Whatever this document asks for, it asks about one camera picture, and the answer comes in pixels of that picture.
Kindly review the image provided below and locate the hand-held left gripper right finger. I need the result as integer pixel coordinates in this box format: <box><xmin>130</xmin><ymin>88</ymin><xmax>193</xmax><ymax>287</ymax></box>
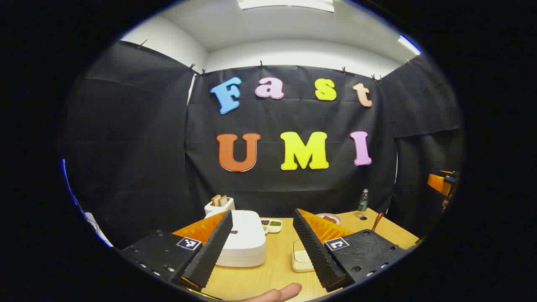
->
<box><xmin>292</xmin><ymin>208</ymin><xmax>407</xmax><ymax>293</ymax></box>

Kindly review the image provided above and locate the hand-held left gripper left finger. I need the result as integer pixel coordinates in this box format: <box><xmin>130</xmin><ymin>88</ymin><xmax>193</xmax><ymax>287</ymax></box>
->
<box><xmin>119</xmin><ymin>210</ymin><xmax>234</xmax><ymax>292</ymax></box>

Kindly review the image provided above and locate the clear box of white rice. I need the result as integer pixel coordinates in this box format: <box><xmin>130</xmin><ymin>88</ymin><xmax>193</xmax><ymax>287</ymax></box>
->
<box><xmin>291</xmin><ymin>239</ymin><xmax>315</xmax><ymax>273</ymax></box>

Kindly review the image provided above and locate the white rice cooker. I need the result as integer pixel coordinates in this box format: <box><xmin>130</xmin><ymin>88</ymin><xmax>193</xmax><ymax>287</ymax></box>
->
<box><xmin>204</xmin><ymin>210</ymin><xmax>267</xmax><ymax>268</ymax></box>

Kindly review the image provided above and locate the white toaster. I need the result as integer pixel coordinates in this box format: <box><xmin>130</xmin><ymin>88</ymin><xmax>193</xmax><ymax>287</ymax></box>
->
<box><xmin>204</xmin><ymin>197</ymin><xmax>235</xmax><ymax>215</ymax></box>

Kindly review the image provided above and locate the white divided dish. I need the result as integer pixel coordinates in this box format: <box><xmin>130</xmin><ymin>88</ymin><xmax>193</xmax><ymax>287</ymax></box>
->
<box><xmin>260</xmin><ymin>218</ymin><xmax>283</xmax><ymax>234</ymax></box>

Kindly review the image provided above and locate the black backdrop cloth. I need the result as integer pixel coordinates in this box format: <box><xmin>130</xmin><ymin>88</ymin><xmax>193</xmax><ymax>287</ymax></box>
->
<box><xmin>61</xmin><ymin>40</ymin><xmax>464</xmax><ymax>250</ymax></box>

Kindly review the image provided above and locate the small ceiling light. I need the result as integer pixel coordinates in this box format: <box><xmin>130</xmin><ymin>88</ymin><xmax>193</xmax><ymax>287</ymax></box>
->
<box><xmin>398</xmin><ymin>35</ymin><xmax>421</xmax><ymax>55</ymax></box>

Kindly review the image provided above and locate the long ceiling light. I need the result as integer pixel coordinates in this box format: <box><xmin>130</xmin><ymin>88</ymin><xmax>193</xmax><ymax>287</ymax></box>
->
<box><xmin>236</xmin><ymin>0</ymin><xmax>335</xmax><ymax>13</ymax></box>

